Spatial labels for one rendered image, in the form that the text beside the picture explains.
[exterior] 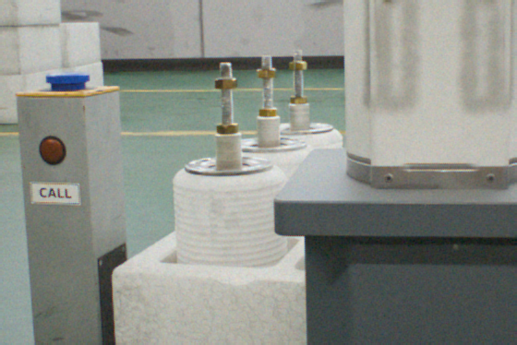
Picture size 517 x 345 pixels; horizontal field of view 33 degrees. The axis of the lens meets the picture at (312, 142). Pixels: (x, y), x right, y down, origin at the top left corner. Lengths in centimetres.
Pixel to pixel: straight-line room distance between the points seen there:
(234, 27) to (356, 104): 566
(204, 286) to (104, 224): 18
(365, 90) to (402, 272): 9
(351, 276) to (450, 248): 5
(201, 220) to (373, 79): 34
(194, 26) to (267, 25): 52
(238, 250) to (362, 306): 32
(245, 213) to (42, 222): 22
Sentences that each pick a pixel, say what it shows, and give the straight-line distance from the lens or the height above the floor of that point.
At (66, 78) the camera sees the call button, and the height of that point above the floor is 33.
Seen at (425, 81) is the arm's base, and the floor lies 35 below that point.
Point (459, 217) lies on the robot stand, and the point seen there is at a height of 29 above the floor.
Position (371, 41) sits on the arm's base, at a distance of 39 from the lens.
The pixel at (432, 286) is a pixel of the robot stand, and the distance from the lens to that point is 39.
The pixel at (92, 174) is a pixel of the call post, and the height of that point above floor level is 24.
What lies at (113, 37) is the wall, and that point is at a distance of 632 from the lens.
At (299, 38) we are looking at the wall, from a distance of 599.
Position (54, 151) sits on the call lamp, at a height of 26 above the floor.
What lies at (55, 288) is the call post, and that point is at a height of 13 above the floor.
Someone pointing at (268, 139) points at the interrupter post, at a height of 26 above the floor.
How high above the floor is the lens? 38
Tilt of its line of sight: 9 degrees down
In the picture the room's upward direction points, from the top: 1 degrees counter-clockwise
